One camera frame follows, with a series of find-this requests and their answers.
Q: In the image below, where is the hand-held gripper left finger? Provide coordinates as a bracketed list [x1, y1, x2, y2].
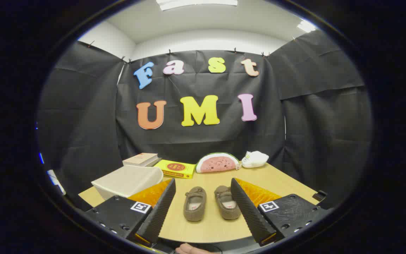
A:
[83, 178, 176, 247]

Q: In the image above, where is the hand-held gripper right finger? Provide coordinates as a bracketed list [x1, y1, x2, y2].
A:
[230, 178, 332, 247]

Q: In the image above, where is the brown shoe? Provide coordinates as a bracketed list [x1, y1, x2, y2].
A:
[183, 186, 207, 222]
[214, 185, 241, 220]

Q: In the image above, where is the cream fabric storage box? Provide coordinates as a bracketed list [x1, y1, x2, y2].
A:
[91, 165, 164, 201]

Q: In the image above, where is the yellow book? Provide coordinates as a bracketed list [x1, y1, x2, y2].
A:
[154, 159, 196, 179]

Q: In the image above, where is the white plush toy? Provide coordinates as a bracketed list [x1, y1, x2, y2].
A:
[241, 151, 270, 169]

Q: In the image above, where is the watermelon plush toy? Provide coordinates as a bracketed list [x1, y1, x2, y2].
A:
[195, 152, 240, 174]

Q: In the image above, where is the beige book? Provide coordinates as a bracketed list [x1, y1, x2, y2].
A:
[123, 153, 159, 166]

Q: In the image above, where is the black backdrop cloth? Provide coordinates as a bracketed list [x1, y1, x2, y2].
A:
[37, 30, 373, 208]

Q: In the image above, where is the white and black object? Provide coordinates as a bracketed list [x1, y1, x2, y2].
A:
[46, 169, 66, 195]

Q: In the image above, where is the small ceiling light panel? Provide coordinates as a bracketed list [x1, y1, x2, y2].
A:
[297, 19, 317, 33]

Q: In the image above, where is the long ceiling light panel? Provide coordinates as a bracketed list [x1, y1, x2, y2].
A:
[156, 0, 239, 11]

